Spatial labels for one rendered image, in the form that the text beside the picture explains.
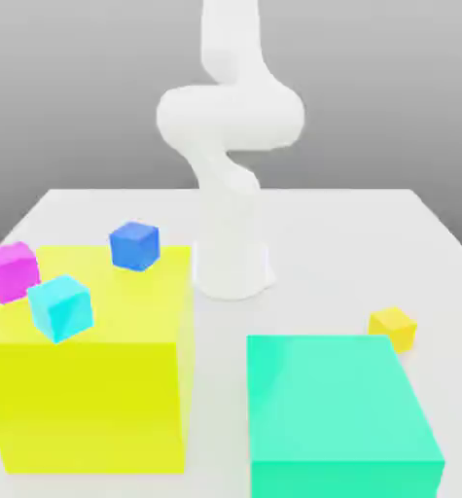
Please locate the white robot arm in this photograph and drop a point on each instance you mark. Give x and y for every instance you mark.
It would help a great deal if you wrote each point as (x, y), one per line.
(230, 116)

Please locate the small blue cube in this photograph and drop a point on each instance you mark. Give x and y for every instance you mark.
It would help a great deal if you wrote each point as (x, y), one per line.
(134, 247)

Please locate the small cyan cube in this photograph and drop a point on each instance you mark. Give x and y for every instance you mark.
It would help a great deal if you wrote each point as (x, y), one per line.
(61, 309)

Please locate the small yellow cube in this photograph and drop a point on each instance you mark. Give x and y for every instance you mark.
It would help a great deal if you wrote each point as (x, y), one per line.
(396, 327)

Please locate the small magenta cube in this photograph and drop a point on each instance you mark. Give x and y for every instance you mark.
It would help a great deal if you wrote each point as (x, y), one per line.
(10, 272)

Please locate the large turquoise box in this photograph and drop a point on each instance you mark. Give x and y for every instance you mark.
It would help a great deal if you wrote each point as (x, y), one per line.
(331, 408)

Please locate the large yellow box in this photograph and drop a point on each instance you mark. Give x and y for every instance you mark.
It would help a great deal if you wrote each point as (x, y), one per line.
(98, 389)

